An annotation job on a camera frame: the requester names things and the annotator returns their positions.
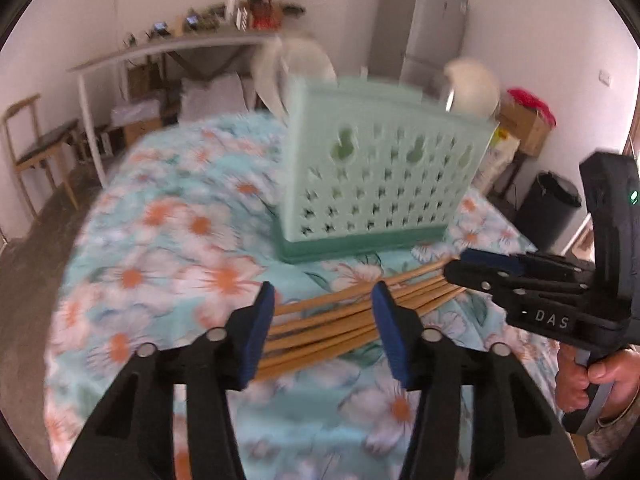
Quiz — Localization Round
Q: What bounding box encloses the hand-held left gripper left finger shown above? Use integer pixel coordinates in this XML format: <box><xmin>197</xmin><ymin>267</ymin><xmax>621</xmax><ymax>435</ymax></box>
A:
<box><xmin>59</xmin><ymin>281</ymin><xmax>276</xmax><ymax>480</ymax></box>

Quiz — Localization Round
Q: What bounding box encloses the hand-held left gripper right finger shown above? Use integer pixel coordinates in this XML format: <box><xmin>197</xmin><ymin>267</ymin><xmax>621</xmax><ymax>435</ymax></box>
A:
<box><xmin>371</xmin><ymin>281</ymin><xmax>586</xmax><ymax>480</ymax></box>

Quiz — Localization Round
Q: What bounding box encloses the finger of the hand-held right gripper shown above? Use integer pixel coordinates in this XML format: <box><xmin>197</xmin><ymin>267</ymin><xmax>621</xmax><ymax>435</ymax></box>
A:
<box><xmin>444</xmin><ymin>259</ymin><xmax>592</xmax><ymax>307</ymax></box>
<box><xmin>459</xmin><ymin>251</ymin><xmax>597</xmax><ymax>282</ymax></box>

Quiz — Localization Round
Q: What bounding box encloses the bundle of wooden chopsticks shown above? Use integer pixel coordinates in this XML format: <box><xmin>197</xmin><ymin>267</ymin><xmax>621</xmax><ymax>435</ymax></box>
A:
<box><xmin>250</xmin><ymin>255</ymin><xmax>468</xmax><ymax>383</ymax></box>

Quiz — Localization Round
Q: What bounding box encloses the green plastic utensil holder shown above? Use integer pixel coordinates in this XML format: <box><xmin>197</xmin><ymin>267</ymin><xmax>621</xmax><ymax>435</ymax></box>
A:
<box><xmin>272</xmin><ymin>76</ymin><xmax>500</xmax><ymax>264</ymax></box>

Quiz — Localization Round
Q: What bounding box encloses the white plate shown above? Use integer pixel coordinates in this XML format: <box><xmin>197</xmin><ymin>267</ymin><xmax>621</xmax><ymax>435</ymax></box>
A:
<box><xmin>442</xmin><ymin>57</ymin><xmax>501</xmax><ymax>118</ymax></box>
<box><xmin>251</xmin><ymin>35</ymin><xmax>337</xmax><ymax>116</ymax></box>

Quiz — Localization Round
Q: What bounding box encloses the person's right forearm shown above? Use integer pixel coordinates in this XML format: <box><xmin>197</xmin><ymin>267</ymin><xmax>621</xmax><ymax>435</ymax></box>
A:
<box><xmin>585</xmin><ymin>399</ymin><xmax>640</xmax><ymax>461</ymax></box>

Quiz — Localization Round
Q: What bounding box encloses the person's right hand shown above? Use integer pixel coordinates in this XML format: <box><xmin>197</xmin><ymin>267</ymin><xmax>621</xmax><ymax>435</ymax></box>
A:
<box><xmin>556</xmin><ymin>345</ymin><xmax>640</xmax><ymax>413</ymax></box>

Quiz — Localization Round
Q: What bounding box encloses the black trash bin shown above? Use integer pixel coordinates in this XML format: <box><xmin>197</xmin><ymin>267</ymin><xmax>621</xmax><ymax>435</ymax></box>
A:
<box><xmin>515</xmin><ymin>171</ymin><xmax>583</xmax><ymax>253</ymax></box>

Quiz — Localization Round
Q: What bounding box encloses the dark wooden stool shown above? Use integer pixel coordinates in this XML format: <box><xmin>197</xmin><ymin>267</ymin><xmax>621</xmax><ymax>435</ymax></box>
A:
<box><xmin>492</xmin><ymin>152</ymin><xmax>531</xmax><ymax>211</ymax></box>

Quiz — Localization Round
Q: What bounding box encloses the white and yellow rice sack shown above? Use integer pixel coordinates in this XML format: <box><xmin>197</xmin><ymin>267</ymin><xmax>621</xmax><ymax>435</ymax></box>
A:
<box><xmin>472</xmin><ymin>127</ymin><xmax>521</xmax><ymax>196</ymax></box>

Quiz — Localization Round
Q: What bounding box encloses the floral blue blanket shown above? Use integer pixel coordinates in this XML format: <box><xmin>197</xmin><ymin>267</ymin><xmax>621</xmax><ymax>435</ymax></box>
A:
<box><xmin>42</xmin><ymin>110</ymin><xmax>576</xmax><ymax>480</ymax></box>

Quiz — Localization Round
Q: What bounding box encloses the large printed cardboard box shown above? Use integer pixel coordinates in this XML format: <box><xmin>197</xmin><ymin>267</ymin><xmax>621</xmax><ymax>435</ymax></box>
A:
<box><xmin>497</xmin><ymin>102</ymin><xmax>551</xmax><ymax>157</ymax></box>

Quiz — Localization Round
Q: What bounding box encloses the red plastic bag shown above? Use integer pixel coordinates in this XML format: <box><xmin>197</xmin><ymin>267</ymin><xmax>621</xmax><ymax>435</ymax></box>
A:
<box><xmin>507</xmin><ymin>88</ymin><xmax>557</xmax><ymax>128</ymax></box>

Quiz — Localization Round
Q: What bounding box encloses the white pillow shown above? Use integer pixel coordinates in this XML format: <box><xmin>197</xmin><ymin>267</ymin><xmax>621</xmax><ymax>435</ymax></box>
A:
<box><xmin>179</xmin><ymin>72</ymin><xmax>251</xmax><ymax>121</ymax></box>

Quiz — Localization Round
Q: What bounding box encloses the silver refrigerator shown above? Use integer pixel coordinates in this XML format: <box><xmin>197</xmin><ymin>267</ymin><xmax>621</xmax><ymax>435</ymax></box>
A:
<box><xmin>367</xmin><ymin>0</ymin><xmax>470</xmax><ymax>96</ymax></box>

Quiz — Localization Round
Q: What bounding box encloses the wooden chair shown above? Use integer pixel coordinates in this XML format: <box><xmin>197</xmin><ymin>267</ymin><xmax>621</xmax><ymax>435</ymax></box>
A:
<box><xmin>2</xmin><ymin>92</ymin><xmax>83</xmax><ymax>221</ymax></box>

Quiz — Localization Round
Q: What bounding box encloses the long white table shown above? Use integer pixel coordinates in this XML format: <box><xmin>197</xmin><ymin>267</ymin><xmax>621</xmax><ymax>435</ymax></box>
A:
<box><xmin>67</xmin><ymin>30</ymin><xmax>301</xmax><ymax>186</ymax></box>

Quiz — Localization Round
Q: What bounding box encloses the red soda bottle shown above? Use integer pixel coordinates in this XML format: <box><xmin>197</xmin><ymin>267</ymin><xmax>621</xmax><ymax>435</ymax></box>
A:
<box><xmin>251</xmin><ymin>0</ymin><xmax>275</xmax><ymax>29</ymax></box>

